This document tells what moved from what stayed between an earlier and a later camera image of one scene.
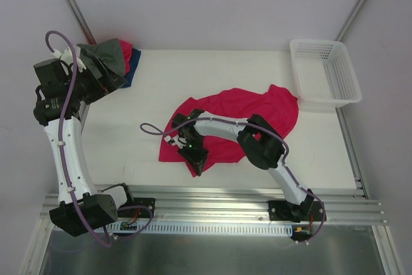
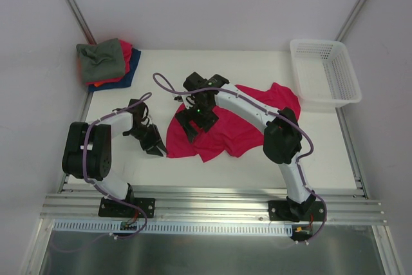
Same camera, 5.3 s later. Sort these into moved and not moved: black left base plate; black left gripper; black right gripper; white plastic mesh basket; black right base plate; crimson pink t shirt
Moved: black left gripper; black right gripper
Not moved: black left base plate; crimson pink t shirt; white plastic mesh basket; black right base plate
